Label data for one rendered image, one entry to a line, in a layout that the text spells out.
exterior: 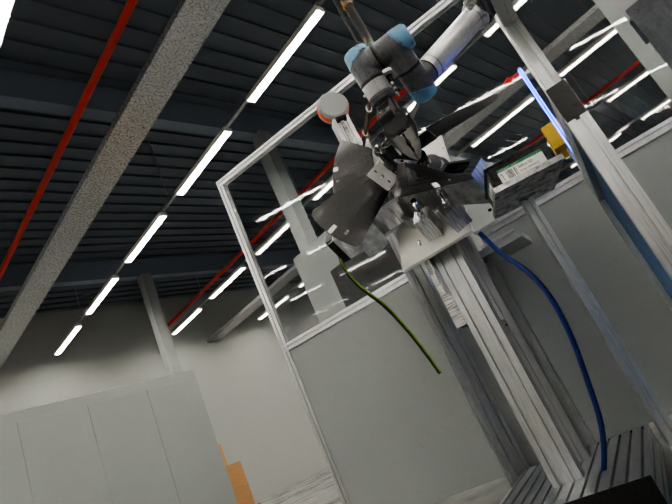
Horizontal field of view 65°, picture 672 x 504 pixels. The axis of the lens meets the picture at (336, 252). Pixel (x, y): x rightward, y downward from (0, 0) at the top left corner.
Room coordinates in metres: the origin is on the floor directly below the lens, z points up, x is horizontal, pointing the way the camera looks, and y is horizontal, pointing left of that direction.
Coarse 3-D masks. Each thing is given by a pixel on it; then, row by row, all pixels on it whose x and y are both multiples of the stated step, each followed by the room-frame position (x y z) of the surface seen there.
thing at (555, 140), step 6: (546, 126) 1.63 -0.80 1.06; (552, 126) 1.62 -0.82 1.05; (546, 132) 1.63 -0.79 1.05; (552, 132) 1.63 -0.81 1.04; (558, 132) 1.62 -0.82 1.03; (552, 138) 1.63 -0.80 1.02; (558, 138) 1.63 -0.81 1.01; (552, 144) 1.64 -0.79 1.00; (558, 144) 1.63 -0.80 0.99; (564, 144) 1.63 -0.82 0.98; (558, 150) 1.66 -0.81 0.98; (564, 150) 1.69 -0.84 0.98; (564, 156) 1.75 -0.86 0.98
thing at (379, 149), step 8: (384, 136) 1.60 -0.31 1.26; (376, 144) 1.60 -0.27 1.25; (384, 144) 1.58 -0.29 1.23; (408, 144) 1.55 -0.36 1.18; (376, 152) 1.57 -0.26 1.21; (384, 152) 1.54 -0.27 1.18; (392, 152) 1.54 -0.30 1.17; (424, 152) 1.61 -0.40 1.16; (384, 160) 1.57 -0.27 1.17; (392, 160) 1.56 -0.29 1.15; (416, 160) 1.60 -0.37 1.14; (424, 160) 1.60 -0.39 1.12; (392, 168) 1.59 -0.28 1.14
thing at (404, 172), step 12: (408, 168) 1.47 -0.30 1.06; (420, 168) 1.47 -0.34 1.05; (432, 168) 1.51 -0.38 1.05; (396, 180) 1.42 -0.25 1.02; (408, 180) 1.41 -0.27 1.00; (420, 180) 1.40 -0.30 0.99; (432, 180) 1.39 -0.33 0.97; (444, 180) 1.39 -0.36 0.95; (456, 180) 1.38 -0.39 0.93; (396, 192) 1.38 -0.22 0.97; (408, 192) 1.36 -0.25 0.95
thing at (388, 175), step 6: (372, 168) 1.60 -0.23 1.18; (378, 168) 1.61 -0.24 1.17; (384, 168) 1.61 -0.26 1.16; (372, 174) 1.61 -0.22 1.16; (378, 174) 1.61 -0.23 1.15; (384, 174) 1.61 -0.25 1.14; (390, 174) 1.61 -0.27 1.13; (378, 180) 1.61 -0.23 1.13; (384, 180) 1.61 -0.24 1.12; (390, 180) 1.61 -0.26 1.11; (384, 186) 1.61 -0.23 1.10; (390, 186) 1.61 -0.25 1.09
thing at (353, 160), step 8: (344, 144) 1.79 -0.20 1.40; (352, 144) 1.75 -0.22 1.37; (344, 152) 1.78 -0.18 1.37; (352, 152) 1.75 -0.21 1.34; (360, 152) 1.72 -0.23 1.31; (368, 152) 1.69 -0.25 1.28; (336, 160) 1.82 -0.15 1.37; (344, 160) 1.78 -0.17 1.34; (352, 160) 1.75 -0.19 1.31; (360, 160) 1.72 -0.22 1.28; (368, 160) 1.70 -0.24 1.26; (344, 168) 1.79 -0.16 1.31; (352, 168) 1.76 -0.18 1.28; (360, 168) 1.74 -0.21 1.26; (368, 168) 1.71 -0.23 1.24; (336, 176) 1.83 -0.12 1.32; (344, 176) 1.80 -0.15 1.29; (352, 176) 1.78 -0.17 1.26; (360, 176) 1.75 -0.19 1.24; (336, 184) 1.84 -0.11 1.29; (344, 184) 1.81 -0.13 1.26
